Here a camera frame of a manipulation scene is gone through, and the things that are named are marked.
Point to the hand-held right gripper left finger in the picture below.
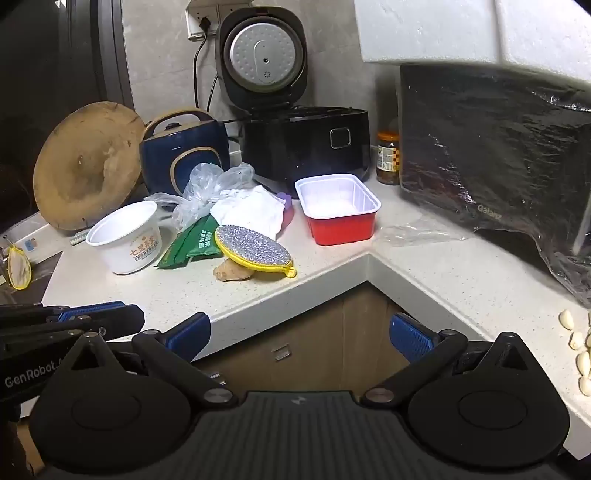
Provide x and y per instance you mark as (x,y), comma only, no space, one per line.
(189,336)

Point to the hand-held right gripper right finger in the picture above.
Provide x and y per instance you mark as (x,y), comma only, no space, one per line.
(411,337)

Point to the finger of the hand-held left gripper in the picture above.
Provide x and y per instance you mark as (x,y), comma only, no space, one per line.
(92,310)
(122,321)

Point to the green packet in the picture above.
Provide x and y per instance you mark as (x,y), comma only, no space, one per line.
(173,254)
(205,242)

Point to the white plastic bag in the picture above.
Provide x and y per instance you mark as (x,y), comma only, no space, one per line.
(251,210)

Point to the stainless steel sink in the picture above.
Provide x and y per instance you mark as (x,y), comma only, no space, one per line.
(41,281)

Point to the white paper bowl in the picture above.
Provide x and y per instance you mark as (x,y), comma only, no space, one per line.
(129,249)

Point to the ginger piece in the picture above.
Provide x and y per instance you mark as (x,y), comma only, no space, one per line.
(228,272)

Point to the yellow mesh strainer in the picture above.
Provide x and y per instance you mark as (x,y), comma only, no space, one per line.
(18,272)

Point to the wooden cabinet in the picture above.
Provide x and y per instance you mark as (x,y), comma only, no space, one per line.
(323,332)

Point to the clear plastic film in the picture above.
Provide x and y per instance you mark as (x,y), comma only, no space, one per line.
(415,233)

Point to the glittery yellow-edged scouring pad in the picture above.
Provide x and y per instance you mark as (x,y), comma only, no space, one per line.
(254,249)

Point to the red plastic food tray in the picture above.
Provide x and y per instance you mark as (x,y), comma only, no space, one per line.
(341,230)

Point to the round wooden cutting board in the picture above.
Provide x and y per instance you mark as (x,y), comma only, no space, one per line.
(87,170)

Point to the clear plastic bag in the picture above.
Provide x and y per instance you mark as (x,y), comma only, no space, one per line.
(203,184)

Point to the purple plastic wrapper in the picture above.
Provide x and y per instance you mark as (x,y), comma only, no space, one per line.
(287,212)

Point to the pile of garlic cloves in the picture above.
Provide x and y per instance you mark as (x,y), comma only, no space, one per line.
(575,340)

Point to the glass sauce jar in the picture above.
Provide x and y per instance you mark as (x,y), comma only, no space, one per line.
(387,161)

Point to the blue electric cooker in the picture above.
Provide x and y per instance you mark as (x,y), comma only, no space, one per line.
(180,152)

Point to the black shiny plastic bag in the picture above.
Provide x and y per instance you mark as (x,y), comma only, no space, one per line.
(485,152)

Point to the black rice cooker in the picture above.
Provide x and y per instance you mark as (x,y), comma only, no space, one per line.
(286,143)

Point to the white foam box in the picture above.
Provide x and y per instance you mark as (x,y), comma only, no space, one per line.
(438,32)

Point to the white wall socket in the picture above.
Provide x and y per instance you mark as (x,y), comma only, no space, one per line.
(194,28)

